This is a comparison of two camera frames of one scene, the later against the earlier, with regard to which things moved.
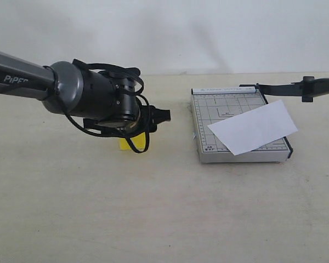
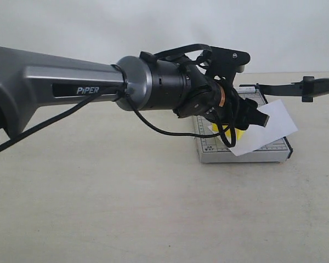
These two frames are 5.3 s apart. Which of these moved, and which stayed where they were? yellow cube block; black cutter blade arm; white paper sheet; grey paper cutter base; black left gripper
Moved: yellow cube block; black left gripper
Stayed: black cutter blade arm; grey paper cutter base; white paper sheet
